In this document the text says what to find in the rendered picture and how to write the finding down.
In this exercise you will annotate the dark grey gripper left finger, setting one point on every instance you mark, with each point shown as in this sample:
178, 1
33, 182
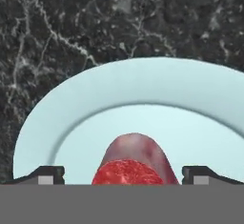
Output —
50, 172

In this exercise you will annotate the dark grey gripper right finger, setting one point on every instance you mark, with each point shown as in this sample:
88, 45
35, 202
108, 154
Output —
193, 172

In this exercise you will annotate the red meat piece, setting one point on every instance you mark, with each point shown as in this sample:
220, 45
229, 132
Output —
135, 161

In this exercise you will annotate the pale blue plate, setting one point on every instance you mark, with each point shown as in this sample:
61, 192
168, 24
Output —
152, 85

